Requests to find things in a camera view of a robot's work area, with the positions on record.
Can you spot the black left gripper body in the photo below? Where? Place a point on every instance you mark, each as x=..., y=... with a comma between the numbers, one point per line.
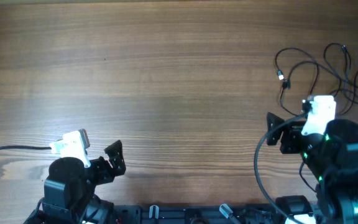
x=99, y=172

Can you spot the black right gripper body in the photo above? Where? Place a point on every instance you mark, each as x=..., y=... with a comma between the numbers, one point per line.
x=286, y=137

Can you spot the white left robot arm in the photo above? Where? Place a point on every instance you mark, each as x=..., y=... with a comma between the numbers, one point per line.
x=69, y=190

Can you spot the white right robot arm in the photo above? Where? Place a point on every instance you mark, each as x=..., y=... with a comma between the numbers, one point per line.
x=331, y=156

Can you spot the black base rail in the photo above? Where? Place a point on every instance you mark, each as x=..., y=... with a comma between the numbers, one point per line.
x=154, y=214

